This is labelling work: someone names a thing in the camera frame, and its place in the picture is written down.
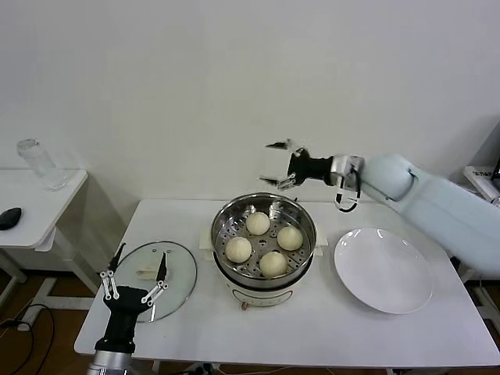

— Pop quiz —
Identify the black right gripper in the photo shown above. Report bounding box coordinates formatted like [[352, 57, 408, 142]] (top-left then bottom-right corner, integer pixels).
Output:
[[259, 137, 334, 191]]

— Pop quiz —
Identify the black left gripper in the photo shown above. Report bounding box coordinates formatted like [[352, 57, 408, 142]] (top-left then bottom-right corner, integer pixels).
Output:
[[95, 243, 169, 352]]

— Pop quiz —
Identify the glass pot lid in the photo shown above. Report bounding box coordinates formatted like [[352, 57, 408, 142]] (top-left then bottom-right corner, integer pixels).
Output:
[[111, 241, 198, 323]]

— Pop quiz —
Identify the white steamed baozi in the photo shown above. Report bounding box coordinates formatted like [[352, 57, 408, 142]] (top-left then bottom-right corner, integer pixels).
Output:
[[276, 226, 305, 252], [225, 236, 253, 263], [245, 212, 271, 236], [259, 252, 289, 278]]

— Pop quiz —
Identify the perforated steel steamer basket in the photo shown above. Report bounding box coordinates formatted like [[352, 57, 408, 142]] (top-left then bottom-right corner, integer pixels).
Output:
[[198, 191, 329, 289]]

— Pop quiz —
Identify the white side table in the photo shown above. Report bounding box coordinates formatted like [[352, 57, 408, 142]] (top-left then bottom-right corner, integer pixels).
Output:
[[0, 167, 103, 309]]

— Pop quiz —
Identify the white oval plate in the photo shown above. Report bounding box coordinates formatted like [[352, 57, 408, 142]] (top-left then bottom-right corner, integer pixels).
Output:
[[334, 227, 434, 315]]

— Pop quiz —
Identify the black computer mouse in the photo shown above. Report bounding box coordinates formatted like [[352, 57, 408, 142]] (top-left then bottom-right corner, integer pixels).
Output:
[[0, 206, 23, 230]]

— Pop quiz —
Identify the clear glass bottle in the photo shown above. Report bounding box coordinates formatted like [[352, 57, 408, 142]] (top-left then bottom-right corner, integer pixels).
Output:
[[16, 137, 68, 192]]

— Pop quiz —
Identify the white desk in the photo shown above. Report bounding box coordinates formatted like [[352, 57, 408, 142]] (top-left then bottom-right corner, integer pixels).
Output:
[[462, 166, 500, 325]]

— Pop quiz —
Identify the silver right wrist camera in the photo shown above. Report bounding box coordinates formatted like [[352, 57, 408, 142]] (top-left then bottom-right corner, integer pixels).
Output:
[[331, 155, 366, 184]]

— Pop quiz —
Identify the black floor cable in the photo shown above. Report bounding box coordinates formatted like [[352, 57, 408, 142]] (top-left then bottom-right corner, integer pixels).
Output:
[[0, 302, 55, 375]]

